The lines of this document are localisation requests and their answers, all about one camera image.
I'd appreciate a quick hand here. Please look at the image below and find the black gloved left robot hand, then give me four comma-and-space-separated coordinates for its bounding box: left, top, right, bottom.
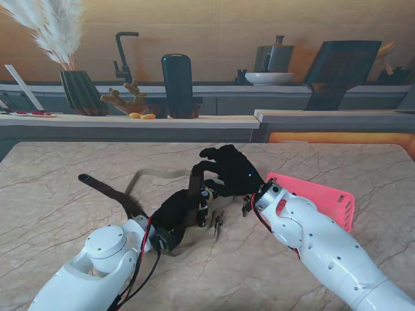
151, 189, 209, 249

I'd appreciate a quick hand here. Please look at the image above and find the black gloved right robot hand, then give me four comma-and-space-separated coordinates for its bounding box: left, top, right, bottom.
191, 144, 265, 198

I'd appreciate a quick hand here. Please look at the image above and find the pink plastic mesh basket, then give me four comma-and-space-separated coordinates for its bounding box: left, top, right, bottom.
265, 172, 355, 233

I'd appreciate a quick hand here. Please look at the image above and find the white ceramic bowl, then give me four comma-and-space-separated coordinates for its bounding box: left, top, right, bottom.
244, 72, 295, 86

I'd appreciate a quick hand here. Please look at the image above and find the grey stone counter top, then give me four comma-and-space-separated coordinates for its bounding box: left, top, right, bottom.
254, 109, 415, 124

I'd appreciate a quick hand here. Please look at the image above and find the tall dark cylindrical canister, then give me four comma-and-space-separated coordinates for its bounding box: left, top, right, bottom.
161, 54, 195, 119

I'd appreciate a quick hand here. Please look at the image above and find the light wood counter top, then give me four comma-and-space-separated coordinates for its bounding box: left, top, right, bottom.
0, 113, 261, 131

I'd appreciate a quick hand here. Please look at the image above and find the grey pot with lid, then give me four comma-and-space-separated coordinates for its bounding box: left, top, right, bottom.
254, 34, 295, 73

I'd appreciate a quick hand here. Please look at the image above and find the dark range hood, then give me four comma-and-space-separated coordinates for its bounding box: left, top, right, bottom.
303, 40, 383, 111

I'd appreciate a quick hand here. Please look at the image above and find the dark ribbed vase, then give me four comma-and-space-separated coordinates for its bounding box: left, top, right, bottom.
59, 70, 110, 117

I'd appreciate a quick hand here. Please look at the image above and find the black kitchen faucet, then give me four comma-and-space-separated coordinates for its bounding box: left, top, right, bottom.
113, 31, 139, 86

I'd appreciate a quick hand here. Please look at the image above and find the plate with red food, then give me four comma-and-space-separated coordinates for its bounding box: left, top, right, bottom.
9, 110, 58, 118

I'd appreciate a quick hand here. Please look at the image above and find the dark utensil holder with spoons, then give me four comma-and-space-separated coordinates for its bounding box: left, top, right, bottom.
375, 41, 411, 86

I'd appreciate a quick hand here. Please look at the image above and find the white leaning board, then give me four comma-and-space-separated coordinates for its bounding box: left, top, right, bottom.
4, 64, 44, 111

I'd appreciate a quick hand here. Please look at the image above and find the white pampas grass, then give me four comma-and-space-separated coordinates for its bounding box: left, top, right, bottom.
0, 0, 86, 71

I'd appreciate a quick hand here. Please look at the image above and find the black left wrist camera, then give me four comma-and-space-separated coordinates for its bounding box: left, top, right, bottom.
151, 233, 172, 253

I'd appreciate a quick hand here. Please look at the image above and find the red black right arm cable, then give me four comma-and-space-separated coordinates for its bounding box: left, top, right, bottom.
252, 194, 302, 260

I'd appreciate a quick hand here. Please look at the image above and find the red black arm cable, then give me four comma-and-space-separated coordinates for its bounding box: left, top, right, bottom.
252, 194, 302, 260
110, 216, 162, 311

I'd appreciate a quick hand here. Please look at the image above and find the red black left arm cable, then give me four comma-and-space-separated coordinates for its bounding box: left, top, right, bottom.
110, 216, 162, 311

